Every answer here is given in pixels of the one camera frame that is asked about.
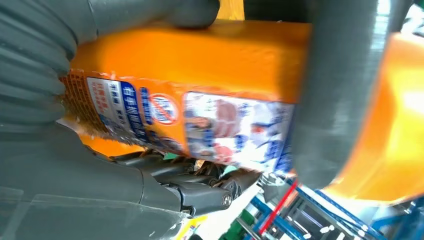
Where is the red pole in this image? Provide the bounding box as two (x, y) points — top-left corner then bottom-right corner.
(257, 178), (299, 236)

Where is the blue metal shelving rack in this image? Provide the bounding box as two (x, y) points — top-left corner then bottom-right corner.
(245, 180), (424, 240)

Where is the green plastic crate stack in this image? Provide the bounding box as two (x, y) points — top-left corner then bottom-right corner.
(218, 208), (256, 240)

